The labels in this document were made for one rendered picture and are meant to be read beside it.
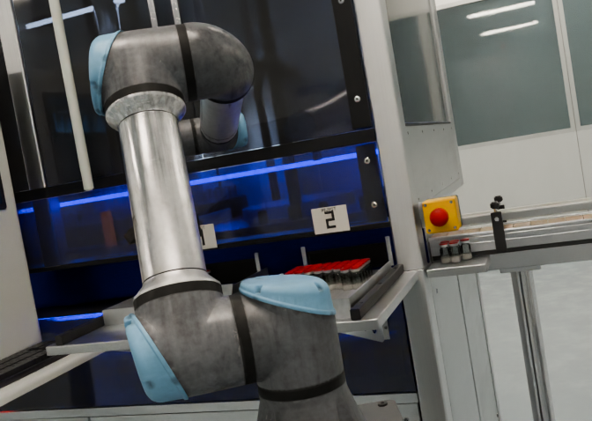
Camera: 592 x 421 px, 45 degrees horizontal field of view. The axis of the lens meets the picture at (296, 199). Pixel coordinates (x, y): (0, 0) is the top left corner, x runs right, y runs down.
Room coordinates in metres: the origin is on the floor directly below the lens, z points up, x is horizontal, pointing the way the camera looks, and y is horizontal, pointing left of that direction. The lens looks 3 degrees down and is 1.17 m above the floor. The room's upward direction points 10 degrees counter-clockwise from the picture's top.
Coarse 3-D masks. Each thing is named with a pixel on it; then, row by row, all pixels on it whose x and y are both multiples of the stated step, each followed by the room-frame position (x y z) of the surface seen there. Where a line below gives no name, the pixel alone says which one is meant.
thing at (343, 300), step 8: (376, 272) 1.43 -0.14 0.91; (384, 272) 1.48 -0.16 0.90; (368, 280) 1.36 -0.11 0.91; (376, 280) 1.41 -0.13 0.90; (360, 288) 1.30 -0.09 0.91; (368, 288) 1.35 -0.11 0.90; (336, 296) 1.42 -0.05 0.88; (344, 296) 1.41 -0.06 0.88; (352, 296) 1.25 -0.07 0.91; (360, 296) 1.29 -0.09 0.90; (336, 304) 1.23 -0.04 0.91; (344, 304) 1.23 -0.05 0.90; (352, 304) 1.24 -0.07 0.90; (336, 312) 1.23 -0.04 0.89; (344, 312) 1.23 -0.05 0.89
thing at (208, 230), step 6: (204, 228) 1.73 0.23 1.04; (210, 228) 1.73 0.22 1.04; (204, 234) 1.73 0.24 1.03; (210, 234) 1.73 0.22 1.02; (204, 240) 1.73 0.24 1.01; (210, 240) 1.73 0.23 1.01; (216, 240) 1.72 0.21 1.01; (204, 246) 1.73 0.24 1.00; (210, 246) 1.73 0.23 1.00; (216, 246) 1.72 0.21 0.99
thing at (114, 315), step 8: (256, 272) 1.71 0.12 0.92; (264, 272) 1.75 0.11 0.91; (120, 304) 1.60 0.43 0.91; (128, 304) 1.63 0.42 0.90; (104, 312) 1.54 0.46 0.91; (112, 312) 1.53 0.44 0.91; (120, 312) 1.52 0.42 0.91; (128, 312) 1.52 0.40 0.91; (104, 320) 1.54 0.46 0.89; (112, 320) 1.53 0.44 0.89; (120, 320) 1.52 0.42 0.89
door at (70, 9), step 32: (32, 0) 1.87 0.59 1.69; (64, 0) 1.84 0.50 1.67; (96, 0) 1.81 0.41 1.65; (128, 0) 1.78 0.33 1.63; (160, 0) 1.75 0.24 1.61; (32, 32) 1.88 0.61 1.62; (96, 32) 1.81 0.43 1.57; (32, 64) 1.89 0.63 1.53; (32, 96) 1.89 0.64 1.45; (64, 96) 1.86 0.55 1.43; (64, 128) 1.86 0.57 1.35; (96, 128) 1.83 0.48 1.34; (64, 160) 1.87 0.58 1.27; (96, 160) 1.84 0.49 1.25
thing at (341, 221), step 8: (320, 208) 1.63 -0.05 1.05; (328, 208) 1.62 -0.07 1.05; (336, 208) 1.61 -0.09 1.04; (344, 208) 1.61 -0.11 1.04; (312, 216) 1.63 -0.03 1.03; (320, 216) 1.63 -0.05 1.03; (328, 216) 1.62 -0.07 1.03; (336, 216) 1.62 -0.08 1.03; (344, 216) 1.61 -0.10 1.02; (320, 224) 1.63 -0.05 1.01; (336, 224) 1.62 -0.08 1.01; (344, 224) 1.61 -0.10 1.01; (320, 232) 1.63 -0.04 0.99; (328, 232) 1.62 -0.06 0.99
